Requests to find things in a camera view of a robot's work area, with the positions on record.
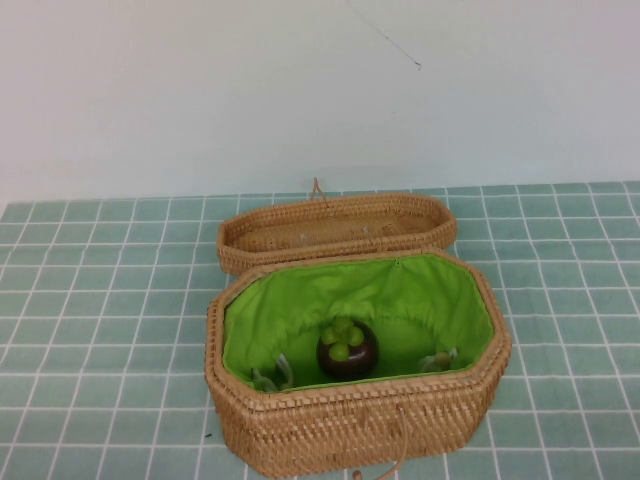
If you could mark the dark purple toy mangosteen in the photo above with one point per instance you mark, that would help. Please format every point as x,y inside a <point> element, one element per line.
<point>355,361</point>

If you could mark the woven rattan basket lid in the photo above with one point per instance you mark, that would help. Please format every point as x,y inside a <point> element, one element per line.
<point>300,257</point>

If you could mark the green fabric basket lining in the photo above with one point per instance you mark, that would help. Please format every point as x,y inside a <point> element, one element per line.
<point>410,290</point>

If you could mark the woven rattan basket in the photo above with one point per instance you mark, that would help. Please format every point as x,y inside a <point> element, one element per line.
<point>325,430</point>

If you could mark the teal checked tablecloth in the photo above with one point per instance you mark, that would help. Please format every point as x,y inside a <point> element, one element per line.
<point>100,300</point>

